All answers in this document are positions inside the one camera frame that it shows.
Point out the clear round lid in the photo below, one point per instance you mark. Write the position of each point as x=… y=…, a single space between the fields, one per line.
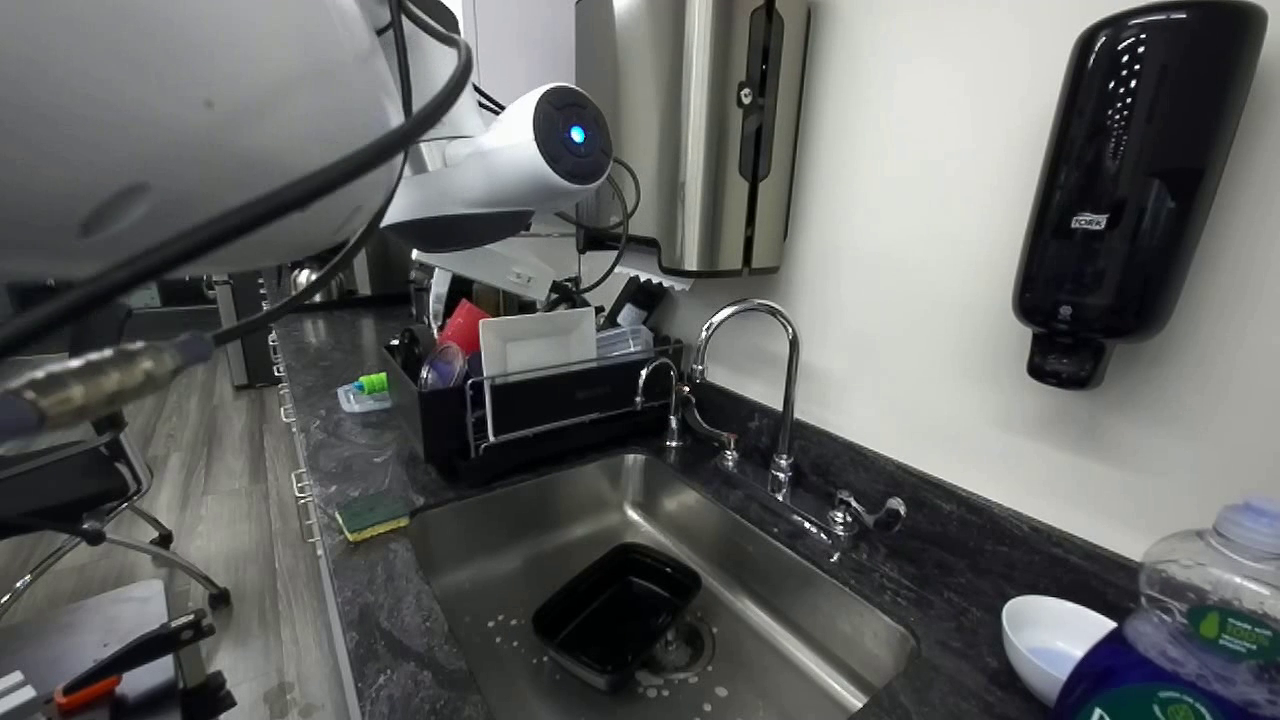
x=440 y=369

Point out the small chrome faucet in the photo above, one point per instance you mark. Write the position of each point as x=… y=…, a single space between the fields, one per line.
x=668 y=401

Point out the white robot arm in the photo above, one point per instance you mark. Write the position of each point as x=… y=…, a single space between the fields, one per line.
x=161 y=123

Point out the stainless steel sink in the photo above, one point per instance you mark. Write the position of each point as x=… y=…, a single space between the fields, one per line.
x=801 y=615

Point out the black dish brush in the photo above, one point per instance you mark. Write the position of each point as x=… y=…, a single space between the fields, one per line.
x=639 y=305

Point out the silver butter knife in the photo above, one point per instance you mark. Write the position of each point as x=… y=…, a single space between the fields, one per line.
x=439 y=299

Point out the black soap dispenser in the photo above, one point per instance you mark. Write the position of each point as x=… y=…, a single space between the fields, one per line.
x=1135 y=174

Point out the clear plastic container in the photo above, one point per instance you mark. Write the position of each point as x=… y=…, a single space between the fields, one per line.
x=625 y=342

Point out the black dish rack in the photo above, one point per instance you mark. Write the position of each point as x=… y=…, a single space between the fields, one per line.
x=563 y=404

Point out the small green blue item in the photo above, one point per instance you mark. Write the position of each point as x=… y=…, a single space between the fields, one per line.
x=361 y=393

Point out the metal sink drain strainer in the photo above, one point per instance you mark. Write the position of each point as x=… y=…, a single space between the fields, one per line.
x=689 y=648

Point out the red cup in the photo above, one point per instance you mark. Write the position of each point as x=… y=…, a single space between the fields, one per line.
x=465 y=329

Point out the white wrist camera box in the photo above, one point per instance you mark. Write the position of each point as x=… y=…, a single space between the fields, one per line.
x=506 y=267

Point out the blue dish soap bottle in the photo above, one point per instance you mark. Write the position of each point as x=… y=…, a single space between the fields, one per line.
x=1172 y=626

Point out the tall chrome faucet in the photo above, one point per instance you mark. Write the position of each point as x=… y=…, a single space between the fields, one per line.
x=790 y=385

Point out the black lunchbox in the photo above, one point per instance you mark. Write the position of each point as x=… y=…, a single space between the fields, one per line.
x=614 y=615

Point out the black office chair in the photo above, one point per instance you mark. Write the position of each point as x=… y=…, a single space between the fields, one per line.
x=54 y=481

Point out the steel paper towel dispenser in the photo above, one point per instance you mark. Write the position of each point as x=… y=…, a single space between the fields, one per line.
x=707 y=132

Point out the green yellow sponge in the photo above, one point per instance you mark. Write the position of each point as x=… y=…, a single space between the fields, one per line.
x=371 y=517

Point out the small white bowl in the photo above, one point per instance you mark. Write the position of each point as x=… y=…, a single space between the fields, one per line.
x=1053 y=646

